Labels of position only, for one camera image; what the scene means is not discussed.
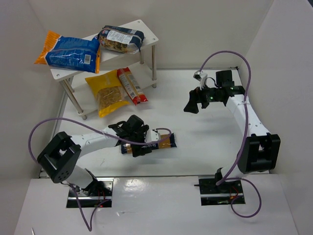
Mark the blue orange pasta bag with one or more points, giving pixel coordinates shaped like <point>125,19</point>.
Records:
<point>70,53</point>

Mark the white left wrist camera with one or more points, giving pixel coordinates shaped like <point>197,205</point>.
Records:
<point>152,136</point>

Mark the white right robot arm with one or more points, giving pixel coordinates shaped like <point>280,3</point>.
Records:
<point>260,148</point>

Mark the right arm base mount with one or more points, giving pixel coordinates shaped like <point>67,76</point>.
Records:
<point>213,195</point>

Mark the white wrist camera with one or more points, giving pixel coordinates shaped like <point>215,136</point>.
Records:
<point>201,77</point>
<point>152,136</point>

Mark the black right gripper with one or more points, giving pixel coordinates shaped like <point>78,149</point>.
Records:
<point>198,94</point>

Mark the dark blue spaghetti packet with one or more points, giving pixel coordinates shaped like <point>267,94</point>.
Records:
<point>167,143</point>

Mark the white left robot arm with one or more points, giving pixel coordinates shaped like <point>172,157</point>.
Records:
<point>59,158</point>

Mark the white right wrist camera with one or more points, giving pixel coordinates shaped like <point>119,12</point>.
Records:
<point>201,77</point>

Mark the yellow fusilli pasta bag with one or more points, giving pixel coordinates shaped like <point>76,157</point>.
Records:
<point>108,92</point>

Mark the dark blue fusilli bag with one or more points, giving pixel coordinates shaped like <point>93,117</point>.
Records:
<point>120,39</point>

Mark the white two-tier shelf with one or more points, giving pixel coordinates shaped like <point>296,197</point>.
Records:
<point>144,70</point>

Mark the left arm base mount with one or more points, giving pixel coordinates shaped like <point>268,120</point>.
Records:
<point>91,200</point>

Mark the red spaghetti packet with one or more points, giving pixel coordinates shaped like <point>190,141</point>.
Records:
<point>131,86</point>

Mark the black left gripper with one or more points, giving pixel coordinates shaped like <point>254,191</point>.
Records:
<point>141,149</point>

